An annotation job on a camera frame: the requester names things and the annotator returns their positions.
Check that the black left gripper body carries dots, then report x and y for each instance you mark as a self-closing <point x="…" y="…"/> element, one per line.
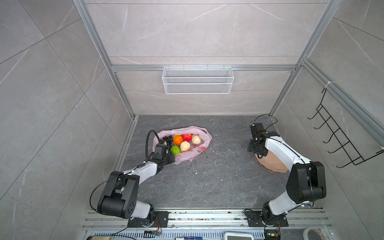
<point x="169" y="159"/>

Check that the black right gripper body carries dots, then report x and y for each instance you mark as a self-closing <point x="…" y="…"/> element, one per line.
<point x="252" y="146"/>

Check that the pink scalloped plate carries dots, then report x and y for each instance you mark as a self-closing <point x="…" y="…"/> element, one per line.
<point x="272" y="162"/>

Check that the pink plastic bag fruit print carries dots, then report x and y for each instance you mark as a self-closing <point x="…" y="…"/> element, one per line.
<point x="195" y="150"/>

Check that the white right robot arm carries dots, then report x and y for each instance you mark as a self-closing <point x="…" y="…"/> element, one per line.
<point x="306" y="182"/>

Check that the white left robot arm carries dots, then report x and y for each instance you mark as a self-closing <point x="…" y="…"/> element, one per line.
<point x="120" y="194"/>

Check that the green fake fruit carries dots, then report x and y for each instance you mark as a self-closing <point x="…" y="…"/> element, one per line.
<point x="175" y="150"/>

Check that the dark fake grapes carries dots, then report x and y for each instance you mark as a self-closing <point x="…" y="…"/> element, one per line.
<point x="169" y="140"/>

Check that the orange fake fruit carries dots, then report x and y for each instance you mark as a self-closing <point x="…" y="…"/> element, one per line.
<point x="178" y="139"/>

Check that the beige fake fruit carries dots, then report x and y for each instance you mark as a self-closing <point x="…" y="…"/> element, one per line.
<point x="196" y="139"/>
<point x="185" y="146"/>

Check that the red fake apple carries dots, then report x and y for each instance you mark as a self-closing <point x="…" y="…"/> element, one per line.
<point x="187" y="137"/>

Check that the white device at bottom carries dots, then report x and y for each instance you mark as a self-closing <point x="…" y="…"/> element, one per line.
<point x="237" y="236"/>

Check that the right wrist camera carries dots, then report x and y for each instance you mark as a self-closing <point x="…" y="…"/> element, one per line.
<point x="256" y="128"/>

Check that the white wire mesh basket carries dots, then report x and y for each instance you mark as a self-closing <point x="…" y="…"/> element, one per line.
<point x="197" y="80"/>

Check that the black wire hook rack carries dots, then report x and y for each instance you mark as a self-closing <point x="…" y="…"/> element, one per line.
<point x="355" y="158"/>

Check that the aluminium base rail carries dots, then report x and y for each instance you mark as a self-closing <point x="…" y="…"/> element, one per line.
<point x="211" y="219"/>

